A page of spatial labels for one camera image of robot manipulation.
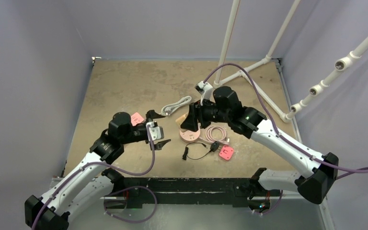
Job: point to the white pipe frame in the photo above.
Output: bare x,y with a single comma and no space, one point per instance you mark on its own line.
231,22

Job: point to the pink square plug adapter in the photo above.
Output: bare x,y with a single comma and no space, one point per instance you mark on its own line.
226,152

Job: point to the black power adapter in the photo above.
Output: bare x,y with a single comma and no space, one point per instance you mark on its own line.
214,146

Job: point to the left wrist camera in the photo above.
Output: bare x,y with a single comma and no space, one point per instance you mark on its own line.
155,132

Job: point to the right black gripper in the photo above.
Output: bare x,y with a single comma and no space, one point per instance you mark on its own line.
197,112

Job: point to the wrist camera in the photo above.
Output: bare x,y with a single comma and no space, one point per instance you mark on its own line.
206,90
155,132

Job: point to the pink cube socket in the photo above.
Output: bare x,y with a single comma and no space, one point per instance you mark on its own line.
136,119

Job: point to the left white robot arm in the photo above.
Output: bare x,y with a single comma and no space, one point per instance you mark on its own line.
94,177

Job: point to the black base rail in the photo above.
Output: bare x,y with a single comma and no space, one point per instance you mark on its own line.
139,191

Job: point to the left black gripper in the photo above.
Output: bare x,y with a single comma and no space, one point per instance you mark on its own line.
152,115

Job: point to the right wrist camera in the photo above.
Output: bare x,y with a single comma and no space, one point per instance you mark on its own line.
206,90

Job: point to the white pipe with fittings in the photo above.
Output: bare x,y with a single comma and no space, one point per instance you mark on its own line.
341,65

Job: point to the pink round power socket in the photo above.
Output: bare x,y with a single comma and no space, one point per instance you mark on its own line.
189,136

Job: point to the beige cube power socket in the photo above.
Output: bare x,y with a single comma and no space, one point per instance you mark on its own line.
181,119

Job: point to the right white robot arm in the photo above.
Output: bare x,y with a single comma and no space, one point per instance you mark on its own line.
315,172

